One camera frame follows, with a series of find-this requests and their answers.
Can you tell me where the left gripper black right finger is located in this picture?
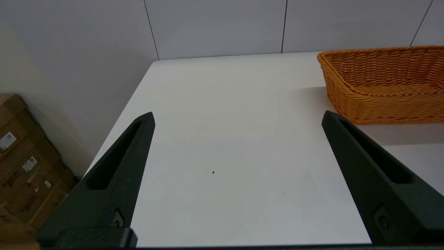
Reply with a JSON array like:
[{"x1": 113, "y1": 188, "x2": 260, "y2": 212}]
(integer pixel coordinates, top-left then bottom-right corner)
[{"x1": 321, "y1": 110, "x2": 444, "y2": 245}]

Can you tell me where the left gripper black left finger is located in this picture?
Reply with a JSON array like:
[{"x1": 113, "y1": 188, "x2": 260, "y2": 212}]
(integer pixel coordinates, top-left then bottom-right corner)
[{"x1": 36, "y1": 111, "x2": 156, "y2": 245}]

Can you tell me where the orange woven basket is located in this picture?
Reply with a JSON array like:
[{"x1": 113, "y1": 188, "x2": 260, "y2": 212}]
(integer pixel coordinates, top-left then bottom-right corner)
[{"x1": 317, "y1": 45, "x2": 444, "y2": 125}]

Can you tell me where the cardboard box with white label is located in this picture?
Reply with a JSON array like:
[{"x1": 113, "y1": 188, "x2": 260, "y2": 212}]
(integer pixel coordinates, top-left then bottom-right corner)
[
  {"x1": 0, "y1": 137, "x2": 68, "y2": 203},
  {"x1": 0, "y1": 94, "x2": 47, "y2": 165},
  {"x1": 5, "y1": 167, "x2": 78, "y2": 224}
]

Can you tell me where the plain cardboard box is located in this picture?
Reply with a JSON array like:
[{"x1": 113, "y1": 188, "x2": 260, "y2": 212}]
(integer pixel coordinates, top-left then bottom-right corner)
[{"x1": 0, "y1": 205, "x2": 39, "y2": 245}]

